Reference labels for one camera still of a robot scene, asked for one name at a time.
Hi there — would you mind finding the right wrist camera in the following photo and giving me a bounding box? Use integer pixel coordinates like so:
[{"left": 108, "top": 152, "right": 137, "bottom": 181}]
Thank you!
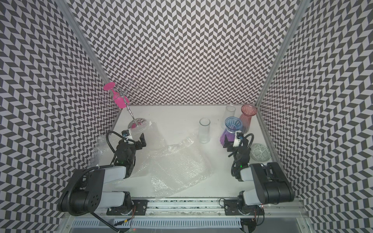
[{"left": 233, "top": 131, "right": 244, "bottom": 148}]

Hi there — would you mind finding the blue purple vase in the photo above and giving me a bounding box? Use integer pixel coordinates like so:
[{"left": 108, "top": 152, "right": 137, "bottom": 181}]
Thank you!
[{"left": 220, "top": 116, "right": 243, "bottom": 146}]

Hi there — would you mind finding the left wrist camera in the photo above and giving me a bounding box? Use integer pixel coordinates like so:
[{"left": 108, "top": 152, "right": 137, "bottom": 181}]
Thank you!
[{"left": 121, "top": 130, "right": 131, "bottom": 141}]

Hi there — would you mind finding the clear bubble wrap sheet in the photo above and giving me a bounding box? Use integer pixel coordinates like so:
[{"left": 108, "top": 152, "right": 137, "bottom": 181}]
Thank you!
[{"left": 88, "top": 118, "right": 167, "bottom": 177}]

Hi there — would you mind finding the clear glass vase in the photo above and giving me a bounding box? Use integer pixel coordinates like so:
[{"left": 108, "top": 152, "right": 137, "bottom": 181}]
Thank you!
[{"left": 222, "top": 104, "right": 236, "bottom": 123}]

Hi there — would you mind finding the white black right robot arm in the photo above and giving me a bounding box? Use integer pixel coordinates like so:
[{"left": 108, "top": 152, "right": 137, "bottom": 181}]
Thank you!
[{"left": 223, "top": 134, "right": 295, "bottom": 216}]

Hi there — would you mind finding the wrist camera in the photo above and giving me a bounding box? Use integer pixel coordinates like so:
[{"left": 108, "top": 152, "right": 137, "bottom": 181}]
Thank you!
[
  {"left": 233, "top": 131, "right": 244, "bottom": 148},
  {"left": 121, "top": 130, "right": 131, "bottom": 141}
]

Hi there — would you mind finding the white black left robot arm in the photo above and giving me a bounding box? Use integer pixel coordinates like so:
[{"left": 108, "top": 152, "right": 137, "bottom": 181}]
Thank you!
[{"left": 57, "top": 131, "right": 147, "bottom": 216}]

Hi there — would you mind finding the green patterned bowl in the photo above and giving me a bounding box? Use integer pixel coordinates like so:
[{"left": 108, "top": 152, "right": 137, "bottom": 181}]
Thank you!
[{"left": 250, "top": 143, "right": 272, "bottom": 163}]

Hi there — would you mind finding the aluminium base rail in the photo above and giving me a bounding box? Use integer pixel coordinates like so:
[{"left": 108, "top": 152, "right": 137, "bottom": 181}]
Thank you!
[{"left": 66, "top": 197, "right": 307, "bottom": 219}]

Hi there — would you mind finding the pink plastic wine glass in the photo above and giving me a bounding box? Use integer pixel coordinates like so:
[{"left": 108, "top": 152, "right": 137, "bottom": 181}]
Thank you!
[{"left": 103, "top": 82, "right": 129, "bottom": 109}]

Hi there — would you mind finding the pink vase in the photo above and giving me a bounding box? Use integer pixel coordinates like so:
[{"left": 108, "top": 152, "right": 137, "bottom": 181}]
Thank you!
[{"left": 240, "top": 104, "right": 257, "bottom": 134}]

